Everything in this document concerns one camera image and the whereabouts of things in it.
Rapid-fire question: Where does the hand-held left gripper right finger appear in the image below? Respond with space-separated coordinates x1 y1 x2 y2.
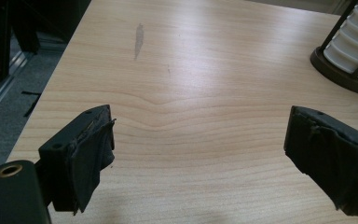
283 105 358 217

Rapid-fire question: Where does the black stand leg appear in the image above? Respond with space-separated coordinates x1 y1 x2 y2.
0 0 13 89

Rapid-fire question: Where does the short stack of white cups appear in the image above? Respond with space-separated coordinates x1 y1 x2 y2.
323 0 358 84

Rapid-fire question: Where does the aluminium floor rail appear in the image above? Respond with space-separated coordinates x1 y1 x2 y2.
0 49 34 127

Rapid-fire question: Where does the black tape strip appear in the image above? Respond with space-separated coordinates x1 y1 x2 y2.
21 91 42 118

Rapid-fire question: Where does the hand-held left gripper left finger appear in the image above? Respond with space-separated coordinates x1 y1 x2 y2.
37 104 117 217

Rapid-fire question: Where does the black double cup holder rack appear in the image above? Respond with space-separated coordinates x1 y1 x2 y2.
310 0 358 98

